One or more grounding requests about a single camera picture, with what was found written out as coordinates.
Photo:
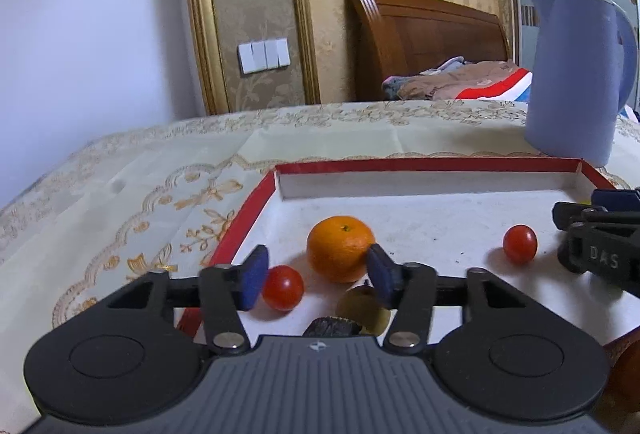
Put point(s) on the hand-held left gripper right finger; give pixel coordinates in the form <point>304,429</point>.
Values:
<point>380,275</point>

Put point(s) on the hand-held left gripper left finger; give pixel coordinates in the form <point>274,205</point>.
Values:
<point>254,278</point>

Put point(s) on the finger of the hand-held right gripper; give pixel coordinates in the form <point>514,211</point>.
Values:
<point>575,215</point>
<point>617,199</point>

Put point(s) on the red cherry tomato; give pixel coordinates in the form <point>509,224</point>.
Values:
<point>282,287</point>
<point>520,243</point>

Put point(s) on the brown longan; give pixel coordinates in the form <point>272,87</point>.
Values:
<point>356,310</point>

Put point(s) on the red cardboard box tray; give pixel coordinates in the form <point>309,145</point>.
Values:
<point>450,214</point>

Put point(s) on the orange mandarin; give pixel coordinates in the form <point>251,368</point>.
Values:
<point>341,248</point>
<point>626,364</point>

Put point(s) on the light blue electric kettle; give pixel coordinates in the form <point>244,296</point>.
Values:
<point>570,74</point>

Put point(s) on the red white blue striped cloth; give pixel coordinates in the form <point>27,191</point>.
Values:
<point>500,86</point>

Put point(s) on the bundle of bedding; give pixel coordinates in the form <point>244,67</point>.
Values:
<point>450,84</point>

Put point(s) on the grey blue garment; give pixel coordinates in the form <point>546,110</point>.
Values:
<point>400,84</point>

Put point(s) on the wooden bed headboard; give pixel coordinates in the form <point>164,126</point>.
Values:
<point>425,39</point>

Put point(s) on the white wall switch panel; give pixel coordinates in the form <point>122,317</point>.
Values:
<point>264,56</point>

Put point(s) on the gold wall moulding frame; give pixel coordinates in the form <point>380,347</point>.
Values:
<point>200,14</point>

